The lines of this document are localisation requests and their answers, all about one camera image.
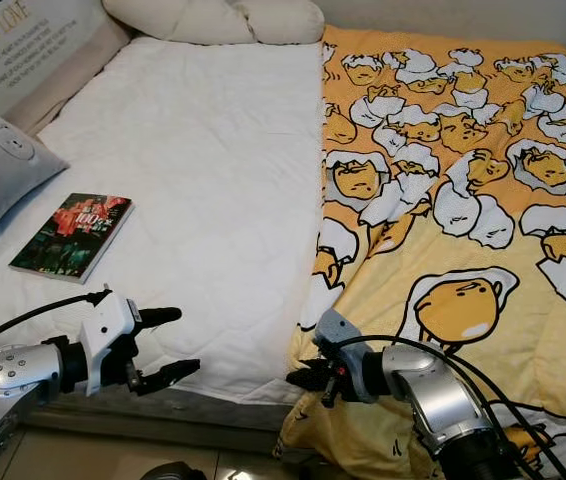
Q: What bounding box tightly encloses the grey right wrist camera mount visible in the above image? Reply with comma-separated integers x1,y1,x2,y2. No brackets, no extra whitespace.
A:
311,308,364,373

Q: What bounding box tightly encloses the grey bed base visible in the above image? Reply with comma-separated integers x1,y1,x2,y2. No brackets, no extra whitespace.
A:
153,398,299,433

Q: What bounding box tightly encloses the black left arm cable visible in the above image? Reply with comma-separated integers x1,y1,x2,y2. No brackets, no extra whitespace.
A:
0,290,111,356

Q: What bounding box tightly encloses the grey velvet pillow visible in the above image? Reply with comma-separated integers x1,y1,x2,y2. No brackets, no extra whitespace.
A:
0,95,71,256

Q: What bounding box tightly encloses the robot left leg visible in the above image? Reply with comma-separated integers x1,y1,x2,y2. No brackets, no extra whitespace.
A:
141,462,209,480

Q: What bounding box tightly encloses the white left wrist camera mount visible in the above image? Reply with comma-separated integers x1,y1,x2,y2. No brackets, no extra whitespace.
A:
80,290,146,386

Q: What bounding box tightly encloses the red and green book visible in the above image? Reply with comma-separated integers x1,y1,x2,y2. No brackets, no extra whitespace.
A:
9,192,134,284

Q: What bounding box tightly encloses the white quilted mattress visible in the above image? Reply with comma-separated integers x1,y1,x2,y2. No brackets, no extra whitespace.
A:
0,36,329,406

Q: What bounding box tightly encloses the beige headboard cushion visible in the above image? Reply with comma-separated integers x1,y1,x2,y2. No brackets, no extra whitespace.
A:
28,18,132,136

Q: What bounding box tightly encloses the yellow cartoon egg blanket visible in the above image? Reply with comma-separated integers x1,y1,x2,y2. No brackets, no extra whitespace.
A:
278,25,566,480

